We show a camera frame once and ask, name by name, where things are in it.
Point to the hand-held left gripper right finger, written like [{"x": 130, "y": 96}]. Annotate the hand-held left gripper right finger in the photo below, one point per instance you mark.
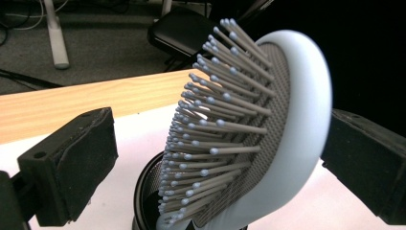
[{"x": 367, "y": 166}]

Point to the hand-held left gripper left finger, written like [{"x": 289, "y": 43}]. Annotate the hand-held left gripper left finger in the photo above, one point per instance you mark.
[{"x": 73, "y": 166}]

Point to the light blue hairbrush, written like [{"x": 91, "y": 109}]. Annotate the light blue hairbrush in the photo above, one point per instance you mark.
[{"x": 303, "y": 127}]

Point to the black mesh pen cup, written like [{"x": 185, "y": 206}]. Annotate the black mesh pen cup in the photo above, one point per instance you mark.
[{"x": 138, "y": 204}]

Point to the white table mat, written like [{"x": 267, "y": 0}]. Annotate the white table mat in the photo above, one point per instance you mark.
[{"x": 127, "y": 143}]

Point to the white-legged wooden desk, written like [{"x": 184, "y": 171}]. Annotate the white-legged wooden desk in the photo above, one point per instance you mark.
[{"x": 57, "y": 38}]

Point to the black folding chair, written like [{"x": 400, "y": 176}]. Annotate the black folding chair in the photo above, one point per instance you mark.
[{"x": 178, "y": 32}]

